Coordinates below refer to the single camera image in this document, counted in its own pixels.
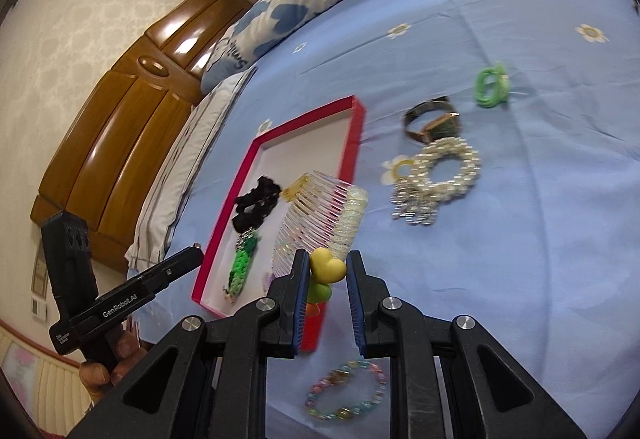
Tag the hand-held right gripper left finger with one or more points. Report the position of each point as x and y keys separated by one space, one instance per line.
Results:
x=300 y=304

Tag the wooden headboard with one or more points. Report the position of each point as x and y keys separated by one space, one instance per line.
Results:
x=115 y=119

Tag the clear hair comb with hearts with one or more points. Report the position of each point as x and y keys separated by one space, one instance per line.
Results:
x=320 y=219

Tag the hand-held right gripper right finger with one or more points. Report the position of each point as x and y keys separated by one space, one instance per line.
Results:
x=356 y=304

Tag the grey striped pillow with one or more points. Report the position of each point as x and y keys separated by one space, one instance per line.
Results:
x=190 y=159

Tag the person's left hand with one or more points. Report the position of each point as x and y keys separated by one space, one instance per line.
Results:
x=125 y=359

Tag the red shallow tray box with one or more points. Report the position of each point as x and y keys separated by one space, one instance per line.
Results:
x=300 y=154

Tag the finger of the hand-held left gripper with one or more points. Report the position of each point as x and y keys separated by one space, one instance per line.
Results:
x=175 y=264

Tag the dark wristwatch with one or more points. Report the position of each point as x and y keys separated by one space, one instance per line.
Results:
x=442 y=129

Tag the black scrunchie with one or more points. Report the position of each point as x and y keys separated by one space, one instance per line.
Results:
x=255 y=204

